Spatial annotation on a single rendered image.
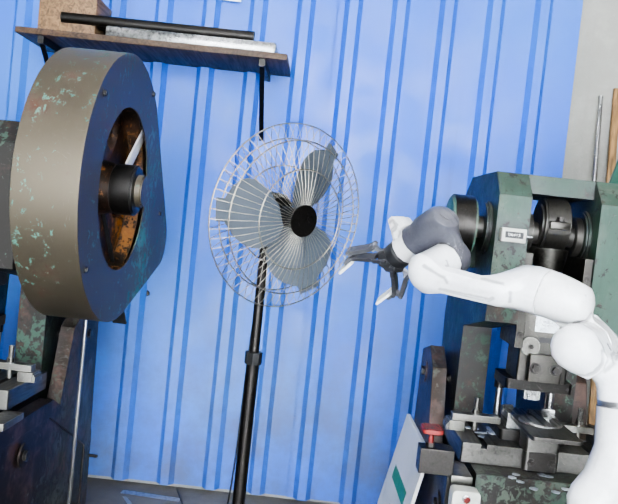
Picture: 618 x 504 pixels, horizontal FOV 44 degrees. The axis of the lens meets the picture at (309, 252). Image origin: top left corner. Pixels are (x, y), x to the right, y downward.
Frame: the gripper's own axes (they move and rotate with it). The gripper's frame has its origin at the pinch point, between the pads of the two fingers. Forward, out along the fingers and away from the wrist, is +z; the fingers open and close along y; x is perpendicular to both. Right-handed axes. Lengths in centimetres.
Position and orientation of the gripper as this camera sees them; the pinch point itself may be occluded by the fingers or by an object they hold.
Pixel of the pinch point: (361, 284)
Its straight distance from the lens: 216.3
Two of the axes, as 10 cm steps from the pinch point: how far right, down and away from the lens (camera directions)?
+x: 4.1, -6.2, 6.7
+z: -4.9, 4.7, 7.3
